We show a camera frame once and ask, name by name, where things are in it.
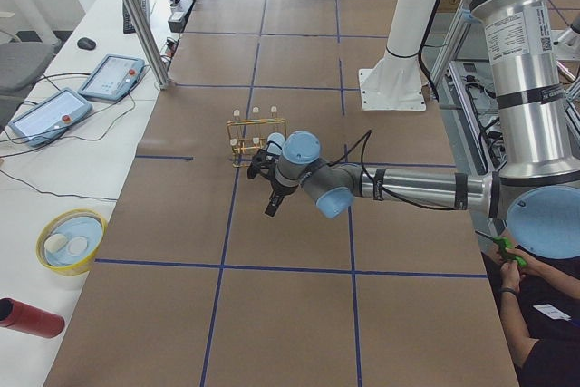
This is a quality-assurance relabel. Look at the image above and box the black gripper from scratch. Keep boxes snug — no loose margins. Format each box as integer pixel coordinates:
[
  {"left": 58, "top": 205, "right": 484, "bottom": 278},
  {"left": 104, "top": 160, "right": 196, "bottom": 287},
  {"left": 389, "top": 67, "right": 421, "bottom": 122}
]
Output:
[{"left": 265, "top": 179, "right": 290, "bottom": 217}]

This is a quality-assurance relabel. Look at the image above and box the light blue plastic cup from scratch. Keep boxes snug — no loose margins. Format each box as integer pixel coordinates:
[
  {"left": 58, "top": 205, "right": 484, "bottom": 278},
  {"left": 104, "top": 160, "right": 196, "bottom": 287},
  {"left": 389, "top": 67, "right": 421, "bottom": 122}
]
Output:
[{"left": 266, "top": 131, "right": 285, "bottom": 156}]

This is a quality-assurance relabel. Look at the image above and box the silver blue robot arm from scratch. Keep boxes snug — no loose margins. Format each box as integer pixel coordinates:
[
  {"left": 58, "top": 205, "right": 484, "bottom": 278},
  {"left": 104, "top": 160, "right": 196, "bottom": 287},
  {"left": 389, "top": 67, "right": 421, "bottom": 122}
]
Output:
[{"left": 247, "top": 0, "right": 579, "bottom": 259}]

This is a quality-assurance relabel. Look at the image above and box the operator forearm with black band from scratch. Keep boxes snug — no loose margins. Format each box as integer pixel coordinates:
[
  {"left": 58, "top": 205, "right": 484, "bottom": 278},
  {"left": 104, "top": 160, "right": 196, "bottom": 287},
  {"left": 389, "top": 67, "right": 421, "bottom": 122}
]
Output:
[{"left": 499, "top": 287, "right": 538, "bottom": 367}]

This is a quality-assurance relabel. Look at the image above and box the operator hand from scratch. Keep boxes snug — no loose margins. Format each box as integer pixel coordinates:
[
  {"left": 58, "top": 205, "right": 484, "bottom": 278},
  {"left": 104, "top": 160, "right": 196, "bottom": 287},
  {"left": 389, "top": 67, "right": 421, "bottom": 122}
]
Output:
[{"left": 500, "top": 248, "right": 543, "bottom": 293}]

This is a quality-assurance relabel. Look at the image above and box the far blue teach pendant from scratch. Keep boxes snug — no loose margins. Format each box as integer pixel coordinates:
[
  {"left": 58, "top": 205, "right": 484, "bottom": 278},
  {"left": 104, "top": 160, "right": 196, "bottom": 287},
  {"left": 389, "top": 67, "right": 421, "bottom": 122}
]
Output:
[{"left": 78, "top": 54, "right": 145, "bottom": 102}]

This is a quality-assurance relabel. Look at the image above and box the blue teach pendant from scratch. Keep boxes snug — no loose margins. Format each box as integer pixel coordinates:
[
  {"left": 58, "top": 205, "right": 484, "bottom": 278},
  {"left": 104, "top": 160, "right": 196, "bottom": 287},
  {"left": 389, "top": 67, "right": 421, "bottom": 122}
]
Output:
[
  {"left": 78, "top": 54, "right": 145, "bottom": 102},
  {"left": 8, "top": 88, "right": 92, "bottom": 147}
]

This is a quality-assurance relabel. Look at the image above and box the yellow bowl with blue plate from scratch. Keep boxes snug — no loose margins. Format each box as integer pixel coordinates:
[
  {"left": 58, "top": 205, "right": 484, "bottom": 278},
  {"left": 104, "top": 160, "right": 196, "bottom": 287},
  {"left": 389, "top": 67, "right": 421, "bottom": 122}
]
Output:
[{"left": 35, "top": 208, "right": 108, "bottom": 276}]

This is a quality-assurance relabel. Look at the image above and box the green handheld tool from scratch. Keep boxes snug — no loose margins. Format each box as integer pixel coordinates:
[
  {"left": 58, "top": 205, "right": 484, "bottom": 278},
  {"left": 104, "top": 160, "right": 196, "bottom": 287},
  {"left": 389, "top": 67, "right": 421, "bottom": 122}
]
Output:
[{"left": 475, "top": 230, "right": 531, "bottom": 269}]

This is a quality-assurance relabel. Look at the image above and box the black keyboard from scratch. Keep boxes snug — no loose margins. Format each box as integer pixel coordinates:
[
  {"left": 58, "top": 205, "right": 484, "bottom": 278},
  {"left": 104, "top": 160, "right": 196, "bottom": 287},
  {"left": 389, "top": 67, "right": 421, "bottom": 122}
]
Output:
[{"left": 121, "top": 0, "right": 151, "bottom": 35}]

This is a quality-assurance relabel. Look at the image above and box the black computer mouse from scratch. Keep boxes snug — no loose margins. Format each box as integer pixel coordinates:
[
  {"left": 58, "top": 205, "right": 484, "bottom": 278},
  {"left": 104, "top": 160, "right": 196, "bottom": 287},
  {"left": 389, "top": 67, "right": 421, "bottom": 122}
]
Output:
[{"left": 77, "top": 37, "right": 97, "bottom": 51}]

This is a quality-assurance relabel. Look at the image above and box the near blue teach pendant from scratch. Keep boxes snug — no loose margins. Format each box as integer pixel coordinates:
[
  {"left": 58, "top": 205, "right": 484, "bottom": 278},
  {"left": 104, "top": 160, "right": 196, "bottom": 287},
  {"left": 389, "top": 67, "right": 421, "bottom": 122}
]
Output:
[{"left": 8, "top": 88, "right": 92, "bottom": 147}]

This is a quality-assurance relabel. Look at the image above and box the grey office chair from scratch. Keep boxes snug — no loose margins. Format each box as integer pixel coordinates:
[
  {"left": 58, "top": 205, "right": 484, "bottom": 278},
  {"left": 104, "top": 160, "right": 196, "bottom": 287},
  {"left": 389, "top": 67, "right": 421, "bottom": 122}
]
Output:
[{"left": 1, "top": 42, "right": 54, "bottom": 128}]

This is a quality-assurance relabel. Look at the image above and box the red cylindrical bottle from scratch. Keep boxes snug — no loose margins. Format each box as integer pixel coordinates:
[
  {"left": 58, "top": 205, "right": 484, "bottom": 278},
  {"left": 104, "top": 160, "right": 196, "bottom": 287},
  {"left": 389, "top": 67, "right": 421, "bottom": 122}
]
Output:
[{"left": 1, "top": 297, "right": 65, "bottom": 338}]

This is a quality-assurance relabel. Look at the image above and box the gold wire cup holder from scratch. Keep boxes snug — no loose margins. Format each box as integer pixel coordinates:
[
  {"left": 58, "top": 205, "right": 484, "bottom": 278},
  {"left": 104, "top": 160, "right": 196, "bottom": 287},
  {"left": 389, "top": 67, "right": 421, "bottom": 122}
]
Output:
[{"left": 226, "top": 105, "right": 287, "bottom": 168}]

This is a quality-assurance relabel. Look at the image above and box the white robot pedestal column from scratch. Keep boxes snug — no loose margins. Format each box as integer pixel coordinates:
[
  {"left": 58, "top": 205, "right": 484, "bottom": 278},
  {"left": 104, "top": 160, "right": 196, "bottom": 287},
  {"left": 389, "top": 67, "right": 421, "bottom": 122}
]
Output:
[{"left": 359, "top": 0, "right": 437, "bottom": 111}]

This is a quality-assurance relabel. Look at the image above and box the aluminium frame post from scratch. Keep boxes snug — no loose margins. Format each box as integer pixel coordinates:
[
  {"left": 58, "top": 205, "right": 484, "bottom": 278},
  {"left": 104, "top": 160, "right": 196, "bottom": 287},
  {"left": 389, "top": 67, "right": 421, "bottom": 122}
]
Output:
[{"left": 122, "top": 0, "right": 170, "bottom": 90}]

